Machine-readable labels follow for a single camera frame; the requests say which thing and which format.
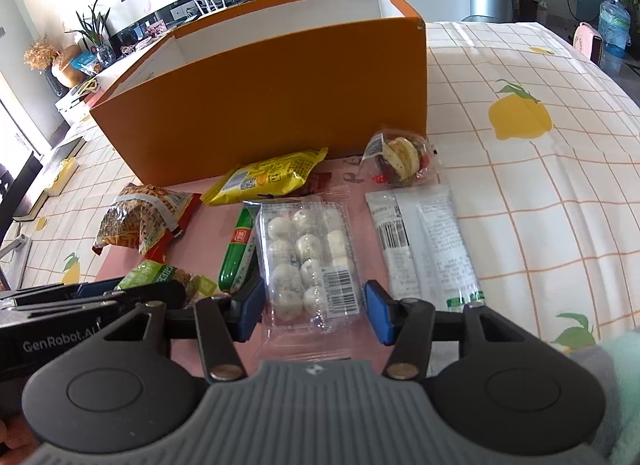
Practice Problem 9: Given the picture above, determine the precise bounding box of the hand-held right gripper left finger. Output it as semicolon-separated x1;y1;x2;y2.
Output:
99;276;266;383

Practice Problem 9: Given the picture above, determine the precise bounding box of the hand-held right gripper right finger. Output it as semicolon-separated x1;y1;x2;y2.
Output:
364;279;522;380

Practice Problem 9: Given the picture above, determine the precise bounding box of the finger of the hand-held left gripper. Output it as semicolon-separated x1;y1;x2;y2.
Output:
104;278;187;310
0;281;124;304

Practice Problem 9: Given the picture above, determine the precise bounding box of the yellow snack packet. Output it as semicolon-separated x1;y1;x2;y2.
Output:
201;147;329;207

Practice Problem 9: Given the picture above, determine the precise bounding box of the clear pastry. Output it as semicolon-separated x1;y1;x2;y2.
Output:
361;131;444;188

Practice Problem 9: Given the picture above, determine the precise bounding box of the orange cardboard box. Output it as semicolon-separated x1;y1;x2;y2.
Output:
89;0;430;186

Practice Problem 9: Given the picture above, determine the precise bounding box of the person's left hand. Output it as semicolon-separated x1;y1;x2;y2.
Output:
0;414;39;454

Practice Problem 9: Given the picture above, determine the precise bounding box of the green snack packet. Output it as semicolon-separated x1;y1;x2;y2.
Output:
114;260;216;309

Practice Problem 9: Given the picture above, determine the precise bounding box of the green sausage stick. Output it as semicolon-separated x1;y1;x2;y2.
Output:
218;207;259;295

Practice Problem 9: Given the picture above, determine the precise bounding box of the pink table mat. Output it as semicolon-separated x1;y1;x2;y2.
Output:
94;155;403;362

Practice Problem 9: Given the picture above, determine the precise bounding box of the clear tray of white balls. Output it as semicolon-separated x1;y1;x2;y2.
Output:
242;197;364;334

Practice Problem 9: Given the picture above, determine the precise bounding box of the red snack packet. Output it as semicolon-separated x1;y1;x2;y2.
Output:
145;193;202;264

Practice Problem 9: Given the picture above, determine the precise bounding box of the white long packet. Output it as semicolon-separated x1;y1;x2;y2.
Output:
365;184;486;314

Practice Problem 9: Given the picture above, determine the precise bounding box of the yellow cartoon packet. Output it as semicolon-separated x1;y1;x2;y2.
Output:
47;157;79;196

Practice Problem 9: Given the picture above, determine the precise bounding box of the dark flat board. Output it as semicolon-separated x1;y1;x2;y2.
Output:
12;137;86;218

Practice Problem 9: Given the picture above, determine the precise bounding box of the round brown vase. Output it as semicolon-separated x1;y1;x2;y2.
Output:
52;45;86;88

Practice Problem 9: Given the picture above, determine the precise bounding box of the dried flower bunch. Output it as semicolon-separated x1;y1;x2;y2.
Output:
23;35;66;98

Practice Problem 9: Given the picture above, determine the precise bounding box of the grey green clothing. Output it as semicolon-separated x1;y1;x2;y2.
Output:
564;334;640;465

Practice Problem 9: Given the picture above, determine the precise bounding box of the green plant in glass vase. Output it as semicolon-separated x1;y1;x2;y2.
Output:
65;0;119;68

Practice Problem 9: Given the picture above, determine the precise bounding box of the pink space heater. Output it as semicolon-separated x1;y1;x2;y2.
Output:
572;22;609;66

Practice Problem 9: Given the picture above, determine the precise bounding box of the blue water bottle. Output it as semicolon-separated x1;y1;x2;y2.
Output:
597;0;632;74

